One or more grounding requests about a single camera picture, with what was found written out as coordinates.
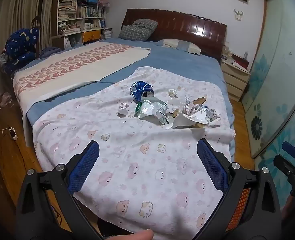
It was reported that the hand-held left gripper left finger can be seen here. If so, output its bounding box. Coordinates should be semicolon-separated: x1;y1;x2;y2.
15;140;103;240

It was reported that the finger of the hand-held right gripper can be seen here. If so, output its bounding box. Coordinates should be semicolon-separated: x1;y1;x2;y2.
282;141;295;165
273;154;295;180

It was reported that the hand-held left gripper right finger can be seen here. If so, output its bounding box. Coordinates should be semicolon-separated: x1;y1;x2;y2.
191;138;282;240

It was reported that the clear plastic bag blue print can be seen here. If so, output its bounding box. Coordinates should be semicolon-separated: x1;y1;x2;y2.
183;95;222;127

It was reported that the person's left hand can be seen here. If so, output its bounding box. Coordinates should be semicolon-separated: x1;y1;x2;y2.
124;229;154;240

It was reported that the white cartoon printed blanket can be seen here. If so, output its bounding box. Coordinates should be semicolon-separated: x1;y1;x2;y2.
32;66;235;240

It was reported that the white paper sheet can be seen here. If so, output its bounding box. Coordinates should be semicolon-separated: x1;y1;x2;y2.
166;112;209;130

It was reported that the small crumpled paper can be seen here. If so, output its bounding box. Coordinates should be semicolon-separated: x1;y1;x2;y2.
117;102;130;117

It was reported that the black and white wrapper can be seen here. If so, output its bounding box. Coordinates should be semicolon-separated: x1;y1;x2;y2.
158;110;174;125

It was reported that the silver snack wrapper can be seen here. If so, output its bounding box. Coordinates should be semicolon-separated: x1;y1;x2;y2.
134;99;168;120

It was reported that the floral sliding wardrobe door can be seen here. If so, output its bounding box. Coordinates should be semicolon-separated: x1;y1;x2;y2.
241;0;295;188

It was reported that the white nightstand with drawers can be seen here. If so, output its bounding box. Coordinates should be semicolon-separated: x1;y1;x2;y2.
220;55;252;102

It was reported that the crushed blue can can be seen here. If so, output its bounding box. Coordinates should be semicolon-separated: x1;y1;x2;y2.
130;81;155;103

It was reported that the red box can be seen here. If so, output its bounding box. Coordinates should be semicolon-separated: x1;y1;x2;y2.
234;54;250;68

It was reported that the pink patterned white blanket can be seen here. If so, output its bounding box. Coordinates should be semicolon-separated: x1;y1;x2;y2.
12;41;152;103

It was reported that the bed with blue sheet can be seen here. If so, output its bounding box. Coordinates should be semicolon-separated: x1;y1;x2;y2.
12;37;237;160

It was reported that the striped beige pillow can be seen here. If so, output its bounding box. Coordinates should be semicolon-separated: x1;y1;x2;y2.
157;38;202;55

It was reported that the navy moon print cloth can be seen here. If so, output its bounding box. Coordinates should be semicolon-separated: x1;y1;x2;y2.
0;27;40;74

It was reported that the grey checked pillow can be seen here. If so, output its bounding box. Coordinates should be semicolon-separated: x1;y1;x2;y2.
119;19;159;42

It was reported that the dark red wooden headboard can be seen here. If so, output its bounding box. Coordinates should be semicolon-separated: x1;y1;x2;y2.
120;9;227;60

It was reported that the white bookshelf with books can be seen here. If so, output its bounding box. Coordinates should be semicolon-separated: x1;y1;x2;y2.
51;0;113;50

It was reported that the beige curtain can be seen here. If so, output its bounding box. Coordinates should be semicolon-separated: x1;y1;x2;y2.
0;0;55;63

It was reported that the white charger with cable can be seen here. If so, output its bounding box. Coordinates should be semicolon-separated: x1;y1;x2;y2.
0;115;18;140

